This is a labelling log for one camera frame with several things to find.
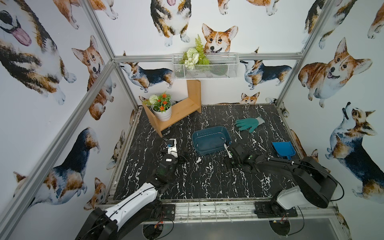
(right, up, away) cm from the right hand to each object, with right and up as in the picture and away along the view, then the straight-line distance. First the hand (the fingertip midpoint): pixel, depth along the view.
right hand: (228, 155), depth 90 cm
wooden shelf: (-31, +29, +20) cm, 47 cm away
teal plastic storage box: (-10, +9, +11) cm, 17 cm away
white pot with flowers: (-41, +30, +3) cm, 51 cm away
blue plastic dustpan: (+39, +2, +9) cm, 40 cm away
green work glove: (+20, +19, +20) cm, 34 cm away
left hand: (-28, +9, -7) cm, 30 cm away
